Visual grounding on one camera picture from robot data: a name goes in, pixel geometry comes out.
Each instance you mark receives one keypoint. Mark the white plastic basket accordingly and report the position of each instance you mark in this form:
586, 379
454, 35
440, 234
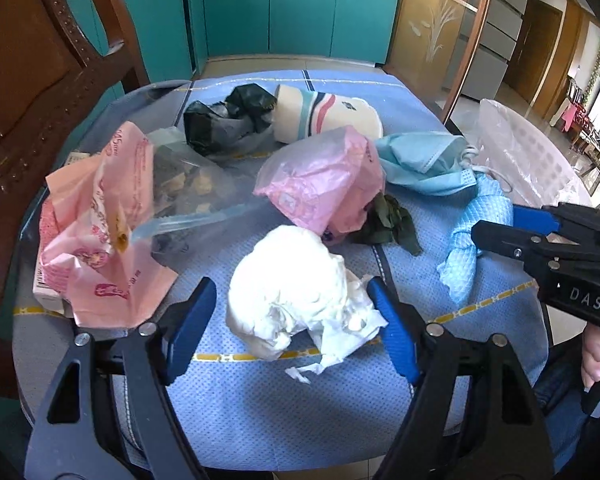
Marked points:
535, 160

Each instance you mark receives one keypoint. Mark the etched glass door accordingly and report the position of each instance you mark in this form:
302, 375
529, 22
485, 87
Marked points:
435, 25

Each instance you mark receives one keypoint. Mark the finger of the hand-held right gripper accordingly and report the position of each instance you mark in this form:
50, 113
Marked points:
505, 242
532, 217

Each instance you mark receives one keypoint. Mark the clear plastic packet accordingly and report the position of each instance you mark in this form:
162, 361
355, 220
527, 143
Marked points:
195, 185

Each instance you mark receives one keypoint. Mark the carved wooden chair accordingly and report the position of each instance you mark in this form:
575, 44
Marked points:
30, 85

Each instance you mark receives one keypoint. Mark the pink printed bag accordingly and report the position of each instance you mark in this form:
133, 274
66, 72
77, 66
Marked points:
100, 220

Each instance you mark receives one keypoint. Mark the teal kitchen cabinet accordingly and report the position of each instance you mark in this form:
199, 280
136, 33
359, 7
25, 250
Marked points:
300, 10
145, 20

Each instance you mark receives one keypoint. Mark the person's right hand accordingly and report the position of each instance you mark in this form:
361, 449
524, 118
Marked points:
596, 355

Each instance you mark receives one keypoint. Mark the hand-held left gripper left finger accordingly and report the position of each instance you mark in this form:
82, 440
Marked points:
195, 320

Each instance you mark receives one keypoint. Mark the grey refrigerator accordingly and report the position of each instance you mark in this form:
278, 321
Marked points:
485, 35

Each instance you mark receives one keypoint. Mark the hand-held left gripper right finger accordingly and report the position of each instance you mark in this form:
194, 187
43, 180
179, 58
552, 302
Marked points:
390, 330

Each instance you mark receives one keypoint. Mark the white and blue medicine box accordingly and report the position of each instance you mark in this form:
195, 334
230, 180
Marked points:
47, 295

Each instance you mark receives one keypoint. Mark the blue face mask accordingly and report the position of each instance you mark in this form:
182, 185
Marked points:
420, 160

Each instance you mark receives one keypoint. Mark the brown wooden door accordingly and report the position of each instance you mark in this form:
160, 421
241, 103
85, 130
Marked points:
530, 55

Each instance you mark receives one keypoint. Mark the black plastic bag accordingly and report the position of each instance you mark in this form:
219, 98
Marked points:
215, 125

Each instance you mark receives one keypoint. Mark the blue waffle cloth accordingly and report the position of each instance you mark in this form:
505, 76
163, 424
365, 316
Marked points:
460, 260

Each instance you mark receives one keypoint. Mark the translucent pink plastic bag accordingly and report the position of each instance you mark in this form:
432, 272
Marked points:
320, 180

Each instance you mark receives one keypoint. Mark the striped paper cup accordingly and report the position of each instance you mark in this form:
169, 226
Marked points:
325, 110

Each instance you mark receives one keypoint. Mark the white tissue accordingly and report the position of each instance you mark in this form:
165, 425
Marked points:
285, 285

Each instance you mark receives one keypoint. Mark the person's leg in jeans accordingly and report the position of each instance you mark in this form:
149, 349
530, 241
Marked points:
560, 410

